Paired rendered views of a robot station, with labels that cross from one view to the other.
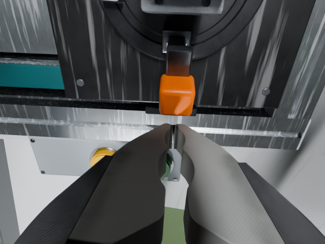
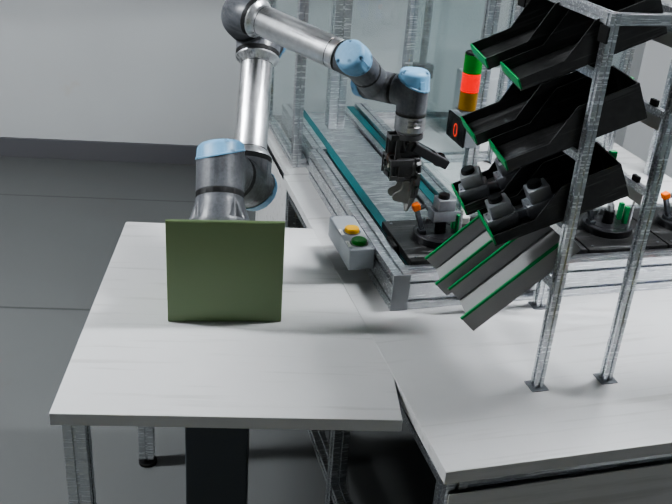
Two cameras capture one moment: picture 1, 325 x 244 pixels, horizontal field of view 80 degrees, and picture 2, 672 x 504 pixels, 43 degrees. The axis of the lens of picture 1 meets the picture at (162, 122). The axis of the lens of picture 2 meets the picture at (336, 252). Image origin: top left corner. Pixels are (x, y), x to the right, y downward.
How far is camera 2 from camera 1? 2.17 m
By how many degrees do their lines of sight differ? 73
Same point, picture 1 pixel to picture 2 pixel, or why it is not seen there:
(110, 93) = (390, 228)
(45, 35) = not seen: hidden behind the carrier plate
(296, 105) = (414, 271)
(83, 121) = (371, 226)
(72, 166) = (341, 223)
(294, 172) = (352, 336)
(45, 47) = not seen: hidden behind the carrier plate
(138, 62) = (407, 233)
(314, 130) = (392, 332)
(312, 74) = (428, 269)
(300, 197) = (326, 347)
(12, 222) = not seen: outside the picture
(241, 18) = (435, 240)
